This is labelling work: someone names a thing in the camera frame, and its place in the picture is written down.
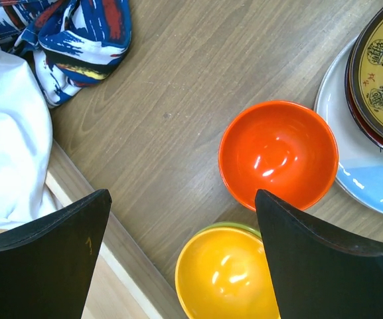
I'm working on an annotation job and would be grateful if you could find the white t-shirt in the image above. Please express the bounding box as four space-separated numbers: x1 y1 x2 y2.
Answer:
0 48 60 229

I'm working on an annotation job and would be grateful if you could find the green bowl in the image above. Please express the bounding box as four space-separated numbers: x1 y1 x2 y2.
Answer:
205 221 262 239

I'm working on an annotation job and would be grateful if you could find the white and blue plate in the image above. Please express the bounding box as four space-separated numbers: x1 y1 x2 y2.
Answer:
315 39 383 214

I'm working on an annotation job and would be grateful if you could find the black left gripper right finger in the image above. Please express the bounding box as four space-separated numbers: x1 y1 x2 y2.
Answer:
255 189 383 318

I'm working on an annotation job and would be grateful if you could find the yellow patterned dark-rimmed plate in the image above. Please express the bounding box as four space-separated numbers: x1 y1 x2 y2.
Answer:
345 8 383 151

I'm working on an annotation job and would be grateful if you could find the yellow bowl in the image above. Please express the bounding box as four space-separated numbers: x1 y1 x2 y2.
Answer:
175 227 280 318

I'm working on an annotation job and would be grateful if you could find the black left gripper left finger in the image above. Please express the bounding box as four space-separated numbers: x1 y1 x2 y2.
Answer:
0 189 112 318

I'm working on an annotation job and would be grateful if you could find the wooden tray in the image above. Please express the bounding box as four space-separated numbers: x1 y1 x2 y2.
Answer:
0 139 192 319

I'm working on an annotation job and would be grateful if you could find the blue patterned cloth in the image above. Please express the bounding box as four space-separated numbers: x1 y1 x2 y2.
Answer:
0 0 132 107

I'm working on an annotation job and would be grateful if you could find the orange-red bowl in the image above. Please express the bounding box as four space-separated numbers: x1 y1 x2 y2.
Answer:
218 100 339 211

